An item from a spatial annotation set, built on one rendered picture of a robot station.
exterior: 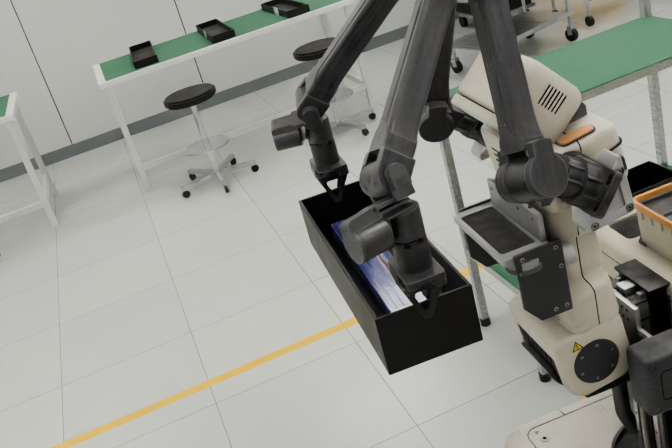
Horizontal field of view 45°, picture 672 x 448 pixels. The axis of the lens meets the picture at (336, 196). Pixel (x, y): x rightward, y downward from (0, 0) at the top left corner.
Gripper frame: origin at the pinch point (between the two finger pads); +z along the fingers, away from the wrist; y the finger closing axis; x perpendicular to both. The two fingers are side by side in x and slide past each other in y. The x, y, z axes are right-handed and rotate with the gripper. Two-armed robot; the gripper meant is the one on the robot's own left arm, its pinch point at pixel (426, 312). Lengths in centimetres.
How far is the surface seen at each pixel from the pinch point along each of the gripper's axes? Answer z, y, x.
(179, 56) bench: 28, -429, -15
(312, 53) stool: 45, -396, 65
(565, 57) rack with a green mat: 13, -137, 102
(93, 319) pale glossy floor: 110, -269, -101
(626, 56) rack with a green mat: 13, -118, 114
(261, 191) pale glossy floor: 108, -356, 4
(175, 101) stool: 46, -388, -27
